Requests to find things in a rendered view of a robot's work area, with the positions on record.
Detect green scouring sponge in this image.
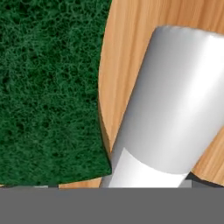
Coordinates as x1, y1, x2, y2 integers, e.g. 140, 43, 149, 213
0, 0, 114, 186

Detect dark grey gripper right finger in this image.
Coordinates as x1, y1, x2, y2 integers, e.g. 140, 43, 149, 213
180, 171, 224, 189

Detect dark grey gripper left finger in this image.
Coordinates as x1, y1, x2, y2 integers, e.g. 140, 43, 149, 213
2, 184, 60, 189

